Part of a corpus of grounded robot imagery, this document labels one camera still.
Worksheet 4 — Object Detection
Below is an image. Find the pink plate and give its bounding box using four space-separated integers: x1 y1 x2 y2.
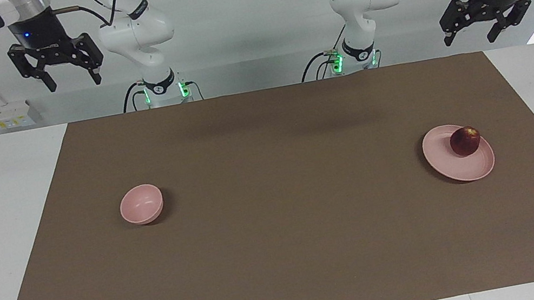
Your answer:
419 118 498 189

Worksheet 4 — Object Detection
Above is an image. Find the brown table mat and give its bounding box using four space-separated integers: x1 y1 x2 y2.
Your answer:
0 41 534 300

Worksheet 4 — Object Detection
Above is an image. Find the black right arm gripper cable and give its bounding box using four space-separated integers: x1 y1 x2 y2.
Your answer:
52 0 124 36

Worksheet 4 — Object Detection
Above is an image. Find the black base cable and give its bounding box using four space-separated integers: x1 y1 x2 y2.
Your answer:
118 80 150 114
294 26 355 83
186 79 205 102

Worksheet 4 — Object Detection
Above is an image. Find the pink bowl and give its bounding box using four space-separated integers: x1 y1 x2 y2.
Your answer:
116 181 168 229

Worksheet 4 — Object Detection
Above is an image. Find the dark red apple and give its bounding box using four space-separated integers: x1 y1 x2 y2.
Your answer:
448 124 484 159

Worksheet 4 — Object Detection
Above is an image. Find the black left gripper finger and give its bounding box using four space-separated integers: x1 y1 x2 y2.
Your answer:
436 0 487 48
482 0 534 44

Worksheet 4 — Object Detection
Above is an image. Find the white wall socket box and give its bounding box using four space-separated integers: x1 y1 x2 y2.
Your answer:
0 98 43 132

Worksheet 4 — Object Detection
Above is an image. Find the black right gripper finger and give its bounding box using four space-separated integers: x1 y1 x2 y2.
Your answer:
6 39 58 99
70 30 108 88

